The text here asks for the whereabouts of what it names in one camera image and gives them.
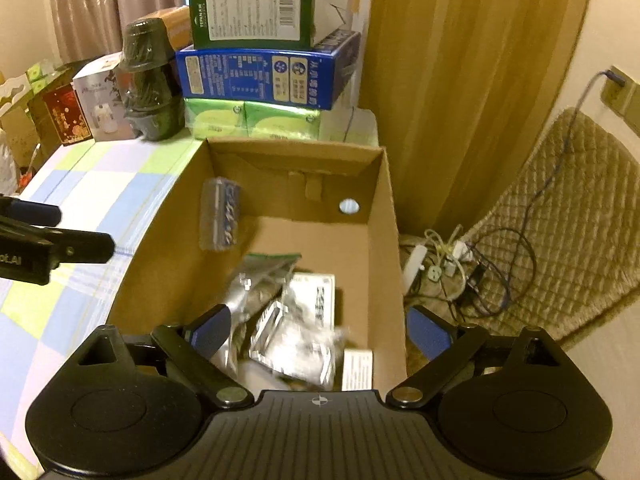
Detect pale wrapped tissue pack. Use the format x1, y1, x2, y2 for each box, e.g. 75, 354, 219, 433
319, 106, 378, 147

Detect red gift bag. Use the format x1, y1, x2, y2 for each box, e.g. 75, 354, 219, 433
42, 84, 95, 147

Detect white humidifier box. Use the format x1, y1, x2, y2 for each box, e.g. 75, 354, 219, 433
72, 55, 141, 142

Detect silver foil pouch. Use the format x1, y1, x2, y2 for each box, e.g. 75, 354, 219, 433
212, 252, 303, 366

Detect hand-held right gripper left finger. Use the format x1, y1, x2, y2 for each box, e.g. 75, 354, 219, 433
70, 304, 255, 411

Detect long white box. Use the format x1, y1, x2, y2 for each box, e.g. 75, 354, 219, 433
342, 349, 375, 392

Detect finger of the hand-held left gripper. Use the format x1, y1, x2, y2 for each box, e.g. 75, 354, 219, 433
0, 219, 116, 264
0, 196, 62, 229

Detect pink curtain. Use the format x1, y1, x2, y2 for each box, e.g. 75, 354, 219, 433
45, 0, 376, 63

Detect tall brown cardboard box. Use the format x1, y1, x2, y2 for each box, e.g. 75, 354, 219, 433
27, 67, 76, 156

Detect small green tissue packs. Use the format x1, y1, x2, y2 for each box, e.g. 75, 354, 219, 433
27, 61, 57, 86

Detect wall socket with plug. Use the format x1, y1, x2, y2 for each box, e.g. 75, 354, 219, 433
600, 66, 632, 111

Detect white power strip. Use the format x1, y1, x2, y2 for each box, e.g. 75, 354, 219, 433
402, 245, 426, 296

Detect yellow curtain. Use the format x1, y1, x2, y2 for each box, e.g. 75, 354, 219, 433
357, 0, 596, 241

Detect white plastic bag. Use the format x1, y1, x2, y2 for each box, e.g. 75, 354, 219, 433
0, 130, 21, 196

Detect green box with white label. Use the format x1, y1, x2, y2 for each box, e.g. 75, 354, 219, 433
187, 0, 352, 51

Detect chair with quilted cover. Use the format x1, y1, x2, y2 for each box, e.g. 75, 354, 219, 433
415, 107, 640, 351

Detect dark green stacked pots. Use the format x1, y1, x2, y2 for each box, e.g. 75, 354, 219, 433
116, 17, 187, 142

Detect blue battery pack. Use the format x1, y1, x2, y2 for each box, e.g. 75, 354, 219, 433
199, 177, 243, 252

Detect low brown cardboard box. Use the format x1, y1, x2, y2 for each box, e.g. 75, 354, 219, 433
0, 105, 41, 161

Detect wire rack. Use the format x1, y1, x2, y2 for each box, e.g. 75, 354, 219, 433
240, 280, 351, 391

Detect white cable bundle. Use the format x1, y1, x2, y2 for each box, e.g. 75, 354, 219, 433
422, 227, 476, 281

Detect blue carton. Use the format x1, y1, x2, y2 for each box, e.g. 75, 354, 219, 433
175, 30, 362, 111

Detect orange screwdriver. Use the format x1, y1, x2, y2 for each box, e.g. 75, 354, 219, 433
20, 142, 41, 186

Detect white box with green figure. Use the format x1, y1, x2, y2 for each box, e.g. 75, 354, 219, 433
292, 272, 337, 331

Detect empty wall socket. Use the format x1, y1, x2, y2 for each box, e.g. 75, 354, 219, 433
625, 95, 640, 138

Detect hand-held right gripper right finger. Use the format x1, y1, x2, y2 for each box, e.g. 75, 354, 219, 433
386, 306, 576, 410

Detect black power adapter with cable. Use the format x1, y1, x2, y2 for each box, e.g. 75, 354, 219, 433
462, 230, 538, 317

